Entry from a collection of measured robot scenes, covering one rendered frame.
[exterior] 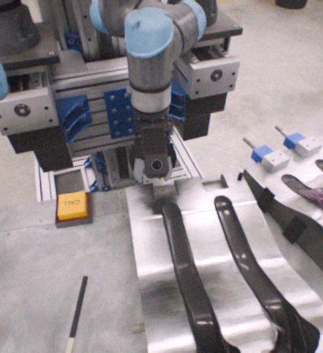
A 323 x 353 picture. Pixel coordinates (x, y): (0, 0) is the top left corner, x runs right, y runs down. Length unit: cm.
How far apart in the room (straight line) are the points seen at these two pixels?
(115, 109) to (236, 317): 68
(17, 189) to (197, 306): 163
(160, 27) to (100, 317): 50
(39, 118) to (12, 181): 128
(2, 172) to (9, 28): 140
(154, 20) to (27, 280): 53
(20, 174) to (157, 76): 164
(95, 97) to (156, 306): 63
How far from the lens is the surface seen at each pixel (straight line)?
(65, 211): 68
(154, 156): 55
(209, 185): 67
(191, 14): 60
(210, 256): 55
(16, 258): 70
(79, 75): 90
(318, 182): 77
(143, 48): 49
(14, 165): 214
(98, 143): 101
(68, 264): 66
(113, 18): 64
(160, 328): 46
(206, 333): 48
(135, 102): 55
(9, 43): 83
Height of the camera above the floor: 137
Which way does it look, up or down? 49 degrees down
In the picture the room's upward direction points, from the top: straight up
